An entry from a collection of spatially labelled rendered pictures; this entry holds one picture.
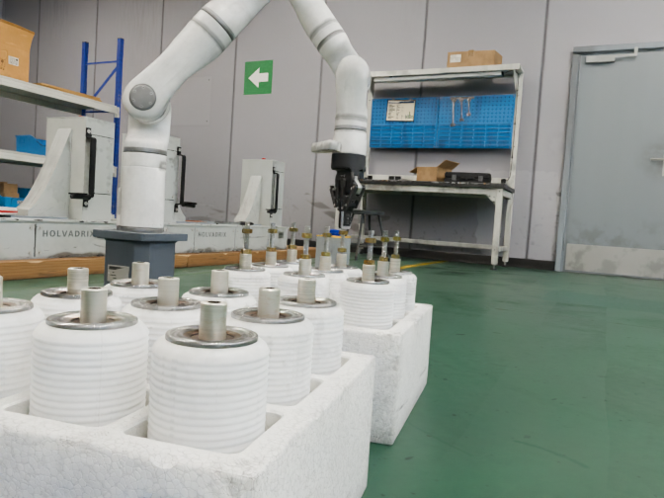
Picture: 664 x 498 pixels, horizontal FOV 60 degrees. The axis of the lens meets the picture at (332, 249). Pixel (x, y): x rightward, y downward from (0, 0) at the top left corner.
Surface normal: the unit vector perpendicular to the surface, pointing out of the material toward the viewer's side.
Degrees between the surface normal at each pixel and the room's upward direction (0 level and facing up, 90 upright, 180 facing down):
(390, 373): 90
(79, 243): 90
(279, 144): 90
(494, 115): 90
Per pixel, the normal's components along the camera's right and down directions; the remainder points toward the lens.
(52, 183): 0.90, 0.08
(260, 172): -0.43, 0.02
